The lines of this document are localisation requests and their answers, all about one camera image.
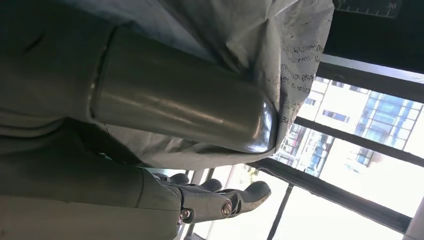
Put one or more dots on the building outside window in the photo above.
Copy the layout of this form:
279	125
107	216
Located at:
384	119

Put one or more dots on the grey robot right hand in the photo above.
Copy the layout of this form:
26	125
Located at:
165	99

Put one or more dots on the dark window frame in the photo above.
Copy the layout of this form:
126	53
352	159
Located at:
331	195

